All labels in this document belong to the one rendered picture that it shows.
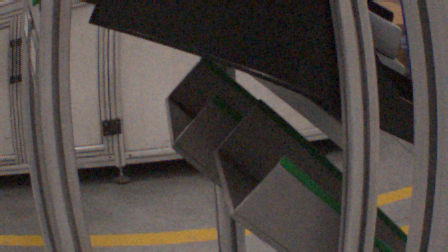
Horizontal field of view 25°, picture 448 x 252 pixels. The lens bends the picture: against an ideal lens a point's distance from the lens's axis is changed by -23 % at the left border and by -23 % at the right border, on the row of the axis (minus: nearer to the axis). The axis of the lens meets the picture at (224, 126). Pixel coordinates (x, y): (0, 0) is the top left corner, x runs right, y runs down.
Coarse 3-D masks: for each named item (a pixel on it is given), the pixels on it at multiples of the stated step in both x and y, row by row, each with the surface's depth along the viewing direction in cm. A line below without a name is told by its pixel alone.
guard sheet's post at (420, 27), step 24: (408, 0) 22; (432, 0) 20; (408, 24) 22; (432, 24) 21; (432, 48) 22; (432, 72) 22; (432, 96) 22; (432, 120) 22; (432, 144) 22; (432, 168) 22; (432, 192) 23; (432, 216) 22; (408, 240) 24; (432, 240) 22
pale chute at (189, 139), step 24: (192, 72) 93; (216, 72) 93; (168, 96) 94; (192, 96) 94; (216, 96) 81; (240, 96) 94; (168, 120) 88; (192, 120) 81; (216, 120) 81; (240, 120) 81; (192, 144) 81; (216, 144) 82; (216, 168) 82
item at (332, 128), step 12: (36, 12) 71; (36, 24) 70; (264, 84) 81; (288, 96) 76; (300, 96) 74; (300, 108) 74; (312, 108) 72; (324, 108) 70; (312, 120) 72; (324, 120) 69; (336, 120) 67; (324, 132) 70; (336, 132) 67
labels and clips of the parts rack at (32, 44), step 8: (32, 0) 74; (40, 0) 69; (40, 8) 69; (24, 32) 85; (32, 32) 71; (32, 40) 69; (32, 48) 68; (32, 56) 68; (32, 64) 69; (32, 72) 69; (272, 248) 84
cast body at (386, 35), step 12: (372, 0) 87; (372, 12) 86; (384, 12) 86; (372, 24) 85; (384, 24) 85; (372, 36) 86; (384, 36) 86; (396, 36) 86; (384, 48) 86; (396, 48) 86; (384, 60) 86; (396, 60) 88
